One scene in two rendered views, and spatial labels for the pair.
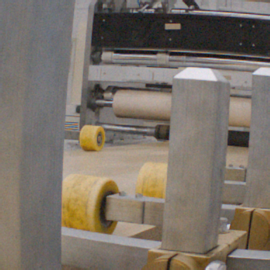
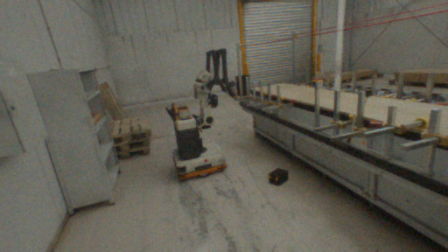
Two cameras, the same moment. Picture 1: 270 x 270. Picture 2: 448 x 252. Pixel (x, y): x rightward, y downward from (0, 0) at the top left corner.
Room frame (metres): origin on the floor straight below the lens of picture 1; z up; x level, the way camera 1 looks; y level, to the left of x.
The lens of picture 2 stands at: (1.02, -1.98, 1.57)
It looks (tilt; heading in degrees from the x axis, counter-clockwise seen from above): 17 degrees down; 140
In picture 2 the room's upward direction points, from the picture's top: 6 degrees counter-clockwise
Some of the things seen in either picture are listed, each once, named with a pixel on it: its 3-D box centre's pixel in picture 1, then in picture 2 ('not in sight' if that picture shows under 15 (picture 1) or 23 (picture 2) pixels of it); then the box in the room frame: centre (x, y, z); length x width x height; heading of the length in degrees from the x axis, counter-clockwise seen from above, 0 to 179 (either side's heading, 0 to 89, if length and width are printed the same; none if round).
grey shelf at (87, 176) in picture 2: not in sight; (84, 135); (-2.29, -1.46, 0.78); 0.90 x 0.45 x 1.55; 157
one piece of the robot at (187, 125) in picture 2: not in sight; (187, 131); (-1.76, -0.34, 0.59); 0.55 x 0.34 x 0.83; 157
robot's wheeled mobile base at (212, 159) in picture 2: not in sight; (198, 157); (-1.72, -0.26, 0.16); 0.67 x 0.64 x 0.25; 67
